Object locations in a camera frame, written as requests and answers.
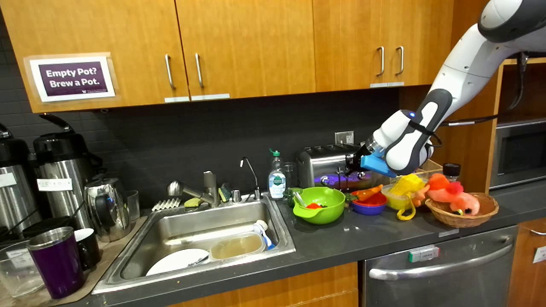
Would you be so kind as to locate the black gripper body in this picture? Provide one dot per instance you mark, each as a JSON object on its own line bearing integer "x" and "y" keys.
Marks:
{"x": 354, "y": 158}

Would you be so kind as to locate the silver four-slot toaster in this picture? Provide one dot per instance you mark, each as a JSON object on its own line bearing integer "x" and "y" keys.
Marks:
{"x": 330, "y": 165}

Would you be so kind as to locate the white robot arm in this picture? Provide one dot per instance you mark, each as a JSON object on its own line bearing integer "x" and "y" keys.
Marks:
{"x": 405, "y": 139}

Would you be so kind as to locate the orange toy carrot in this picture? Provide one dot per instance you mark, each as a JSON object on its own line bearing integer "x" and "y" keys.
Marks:
{"x": 362, "y": 194}

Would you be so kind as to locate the blue bowl with red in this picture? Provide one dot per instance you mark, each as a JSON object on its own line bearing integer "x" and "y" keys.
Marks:
{"x": 373, "y": 204}

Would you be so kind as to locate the yellow plastic container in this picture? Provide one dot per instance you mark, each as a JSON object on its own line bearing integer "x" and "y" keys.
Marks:
{"x": 405, "y": 194}

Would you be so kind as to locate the green mixing bowl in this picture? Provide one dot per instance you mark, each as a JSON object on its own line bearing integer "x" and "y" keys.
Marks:
{"x": 320, "y": 204}

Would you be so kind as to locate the wooden condiment tray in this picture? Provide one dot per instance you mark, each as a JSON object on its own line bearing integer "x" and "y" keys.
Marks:
{"x": 429, "y": 167}

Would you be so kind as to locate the dish soap bottle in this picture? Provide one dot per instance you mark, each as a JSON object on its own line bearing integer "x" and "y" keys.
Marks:
{"x": 277, "y": 180}

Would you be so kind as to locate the pink plush toy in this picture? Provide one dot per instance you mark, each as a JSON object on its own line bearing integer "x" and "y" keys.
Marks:
{"x": 453, "y": 192}

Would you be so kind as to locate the black pepper grinder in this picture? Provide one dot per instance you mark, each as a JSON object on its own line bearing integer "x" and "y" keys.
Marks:
{"x": 453, "y": 170}

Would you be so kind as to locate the wicker basket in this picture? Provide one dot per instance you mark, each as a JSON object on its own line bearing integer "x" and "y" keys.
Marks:
{"x": 460, "y": 218}

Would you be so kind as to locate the small filtered water tap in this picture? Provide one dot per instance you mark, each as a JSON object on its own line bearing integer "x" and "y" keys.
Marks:
{"x": 246, "y": 162}

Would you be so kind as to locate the stainless steel sink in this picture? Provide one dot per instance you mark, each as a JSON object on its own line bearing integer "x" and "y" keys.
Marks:
{"x": 233, "y": 233}

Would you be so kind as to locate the chrome kitchen faucet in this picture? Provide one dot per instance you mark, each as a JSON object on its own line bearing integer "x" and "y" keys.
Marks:
{"x": 175, "y": 187}

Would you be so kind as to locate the stainless dishwasher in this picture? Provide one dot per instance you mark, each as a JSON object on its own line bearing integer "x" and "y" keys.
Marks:
{"x": 465, "y": 271}

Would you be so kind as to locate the built-in microwave oven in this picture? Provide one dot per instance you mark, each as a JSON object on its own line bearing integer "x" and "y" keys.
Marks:
{"x": 519, "y": 153}

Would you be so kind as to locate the white plate in sink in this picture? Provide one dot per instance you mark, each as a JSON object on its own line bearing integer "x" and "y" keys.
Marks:
{"x": 178, "y": 260}

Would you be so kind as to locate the steel coffee carafe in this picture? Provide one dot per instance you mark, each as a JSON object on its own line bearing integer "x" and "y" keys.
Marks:
{"x": 107, "y": 201}

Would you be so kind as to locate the black mug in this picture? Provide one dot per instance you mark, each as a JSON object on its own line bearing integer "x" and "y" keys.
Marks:
{"x": 88, "y": 247}

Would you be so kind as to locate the purple brew sign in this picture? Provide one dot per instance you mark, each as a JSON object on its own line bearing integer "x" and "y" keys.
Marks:
{"x": 72, "y": 76}

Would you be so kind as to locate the purple tumbler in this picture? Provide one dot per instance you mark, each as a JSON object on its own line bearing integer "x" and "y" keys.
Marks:
{"x": 55, "y": 252}

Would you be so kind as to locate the left steel coffee airpot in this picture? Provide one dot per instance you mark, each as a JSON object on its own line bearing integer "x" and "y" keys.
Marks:
{"x": 18, "y": 197}

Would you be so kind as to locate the clear plastic container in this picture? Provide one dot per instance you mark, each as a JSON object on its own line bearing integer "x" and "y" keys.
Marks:
{"x": 18, "y": 269}

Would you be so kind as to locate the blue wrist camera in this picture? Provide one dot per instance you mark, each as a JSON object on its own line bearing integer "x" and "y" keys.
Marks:
{"x": 373, "y": 162}

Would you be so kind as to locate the wall power outlet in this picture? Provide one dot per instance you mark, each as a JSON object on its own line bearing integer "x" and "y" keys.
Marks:
{"x": 344, "y": 138}

